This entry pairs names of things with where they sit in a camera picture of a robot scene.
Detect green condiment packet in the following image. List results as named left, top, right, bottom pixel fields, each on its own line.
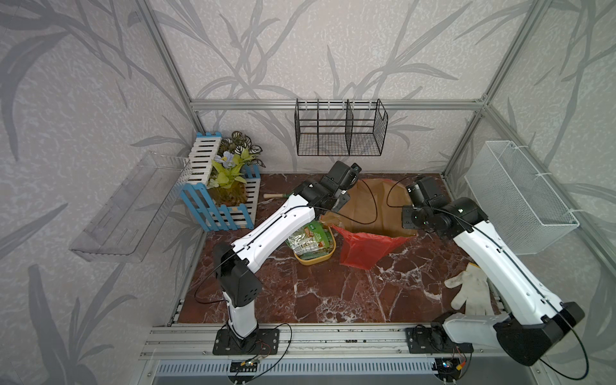
left=286, top=223, right=335, bottom=258

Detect yellow plastic tray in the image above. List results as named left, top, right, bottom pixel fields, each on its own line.
left=287, top=222, right=338, bottom=266

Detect clear acrylic shelf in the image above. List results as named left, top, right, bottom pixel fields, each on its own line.
left=69, top=152, right=192, bottom=263

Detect white wire basket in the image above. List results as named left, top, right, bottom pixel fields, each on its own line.
left=465, top=141, right=579, bottom=255

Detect white work glove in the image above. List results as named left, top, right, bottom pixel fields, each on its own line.
left=444, top=262, right=495, bottom=316

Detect red paper bag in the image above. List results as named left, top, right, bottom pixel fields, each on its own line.
left=319, top=178, right=418, bottom=270

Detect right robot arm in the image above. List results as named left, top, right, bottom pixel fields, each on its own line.
left=402, top=176, right=585, bottom=367

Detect small green rake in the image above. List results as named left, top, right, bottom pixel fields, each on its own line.
left=263, top=193, right=294, bottom=200

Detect blue white wooden crate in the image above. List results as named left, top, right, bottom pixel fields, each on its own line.
left=181, top=131, right=265, bottom=232

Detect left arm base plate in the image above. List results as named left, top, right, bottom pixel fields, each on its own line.
left=213, top=328, right=280, bottom=356

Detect black wire basket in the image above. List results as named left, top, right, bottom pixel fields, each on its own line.
left=294, top=99, right=389, bottom=157

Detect potted artificial plant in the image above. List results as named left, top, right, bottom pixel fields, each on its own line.
left=207, top=131, right=266, bottom=206

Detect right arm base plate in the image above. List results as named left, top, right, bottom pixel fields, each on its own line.
left=404, top=324, right=474, bottom=354

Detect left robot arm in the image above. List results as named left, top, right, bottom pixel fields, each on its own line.
left=213, top=161, right=362, bottom=344

